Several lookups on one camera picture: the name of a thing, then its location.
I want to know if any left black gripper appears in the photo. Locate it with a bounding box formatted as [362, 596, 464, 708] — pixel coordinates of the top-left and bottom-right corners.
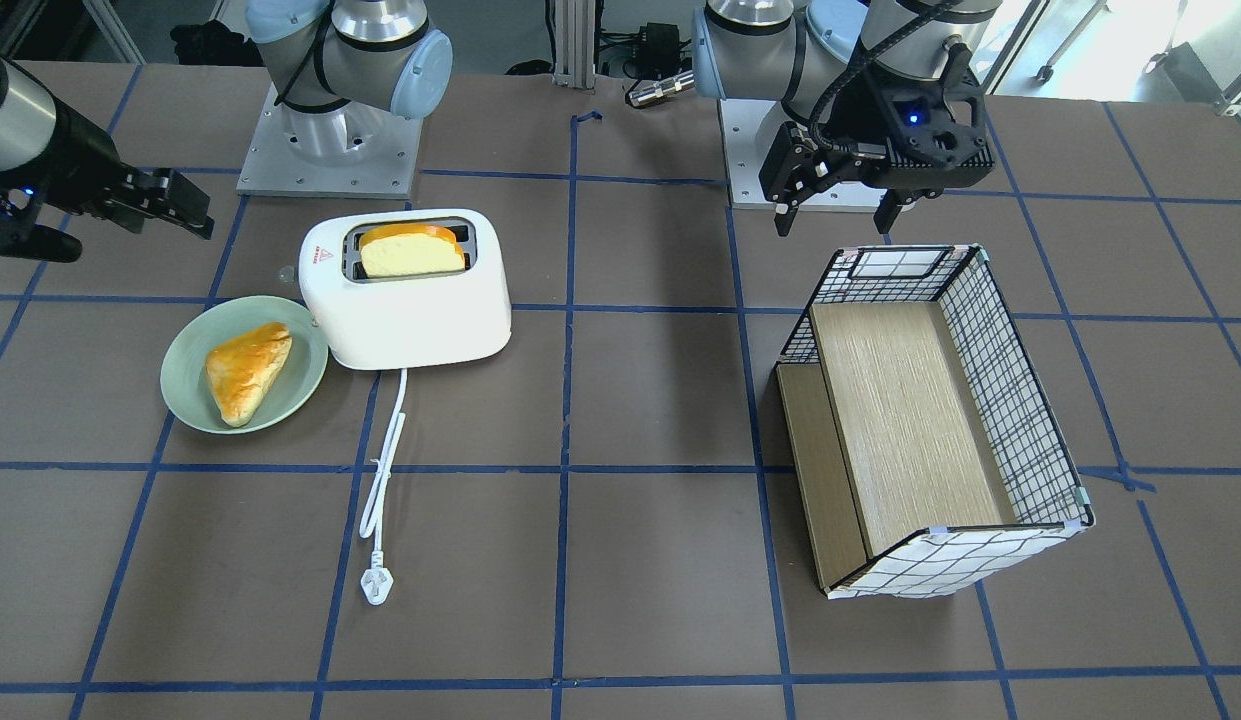
[758, 70, 997, 238]

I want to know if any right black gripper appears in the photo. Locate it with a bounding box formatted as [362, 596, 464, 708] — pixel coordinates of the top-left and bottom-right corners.
[31, 101, 216, 240]

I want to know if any white two-slot toaster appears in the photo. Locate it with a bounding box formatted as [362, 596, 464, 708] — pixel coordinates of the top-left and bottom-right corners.
[297, 209, 513, 370]

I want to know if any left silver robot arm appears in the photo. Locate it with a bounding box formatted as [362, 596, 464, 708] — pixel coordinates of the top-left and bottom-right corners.
[692, 1, 999, 236]

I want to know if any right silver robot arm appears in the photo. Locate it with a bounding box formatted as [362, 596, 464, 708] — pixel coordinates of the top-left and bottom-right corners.
[0, 1, 454, 263]

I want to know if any green round plate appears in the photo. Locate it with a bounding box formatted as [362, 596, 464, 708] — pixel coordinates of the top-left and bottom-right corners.
[160, 295, 328, 434]

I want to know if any triangular golden bread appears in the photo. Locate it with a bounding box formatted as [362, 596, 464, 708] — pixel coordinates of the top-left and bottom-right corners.
[204, 322, 294, 428]

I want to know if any toast bread slice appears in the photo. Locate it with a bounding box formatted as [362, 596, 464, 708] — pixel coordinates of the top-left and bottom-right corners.
[354, 222, 472, 281]

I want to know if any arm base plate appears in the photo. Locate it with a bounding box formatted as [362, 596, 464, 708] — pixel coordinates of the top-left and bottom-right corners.
[719, 98, 921, 214]
[236, 87, 424, 201]

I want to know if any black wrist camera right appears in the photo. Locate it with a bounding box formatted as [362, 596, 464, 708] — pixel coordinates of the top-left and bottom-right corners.
[0, 173, 82, 263]

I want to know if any wire shelf rack with wood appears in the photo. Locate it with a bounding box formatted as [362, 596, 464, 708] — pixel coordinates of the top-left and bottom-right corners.
[774, 245, 1096, 600]

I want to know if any aluminium frame post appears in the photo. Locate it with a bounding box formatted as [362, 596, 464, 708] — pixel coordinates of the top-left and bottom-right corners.
[544, 1, 603, 94]

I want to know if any white power cord with plug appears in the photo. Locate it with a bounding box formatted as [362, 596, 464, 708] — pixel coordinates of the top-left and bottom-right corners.
[357, 366, 410, 607]

